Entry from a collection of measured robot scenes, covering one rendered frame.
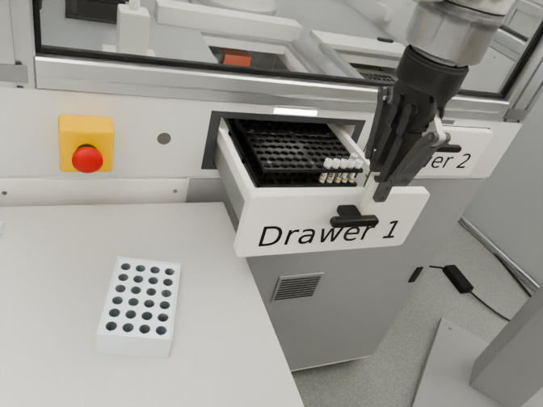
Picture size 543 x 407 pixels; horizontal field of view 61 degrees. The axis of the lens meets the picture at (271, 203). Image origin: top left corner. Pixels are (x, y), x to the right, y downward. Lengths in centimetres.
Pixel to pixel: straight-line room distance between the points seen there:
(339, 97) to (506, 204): 174
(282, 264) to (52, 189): 51
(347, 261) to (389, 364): 67
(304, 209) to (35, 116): 39
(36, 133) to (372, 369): 130
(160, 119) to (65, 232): 22
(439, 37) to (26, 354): 57
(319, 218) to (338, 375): 103
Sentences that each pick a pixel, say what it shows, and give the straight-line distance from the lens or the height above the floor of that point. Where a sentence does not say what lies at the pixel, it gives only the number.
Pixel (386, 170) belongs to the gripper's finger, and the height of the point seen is 98.
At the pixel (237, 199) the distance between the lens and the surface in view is 67.
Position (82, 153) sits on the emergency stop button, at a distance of 67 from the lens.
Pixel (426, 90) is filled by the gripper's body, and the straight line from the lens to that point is 55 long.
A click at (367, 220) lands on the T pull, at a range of 63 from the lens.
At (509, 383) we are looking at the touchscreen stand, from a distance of 174.
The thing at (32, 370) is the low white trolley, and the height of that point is 76.
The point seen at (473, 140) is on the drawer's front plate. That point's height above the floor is 91.
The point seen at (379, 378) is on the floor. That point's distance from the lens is 167.
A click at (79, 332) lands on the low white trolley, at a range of 62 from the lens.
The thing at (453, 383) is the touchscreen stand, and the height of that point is 4.
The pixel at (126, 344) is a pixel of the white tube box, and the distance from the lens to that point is 58.
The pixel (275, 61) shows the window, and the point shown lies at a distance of 75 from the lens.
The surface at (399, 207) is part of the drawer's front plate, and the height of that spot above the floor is 90.
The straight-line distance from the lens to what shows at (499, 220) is 250.
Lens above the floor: 126
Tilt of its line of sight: 36 degrees down
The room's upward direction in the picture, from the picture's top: 17 degrees clockwise
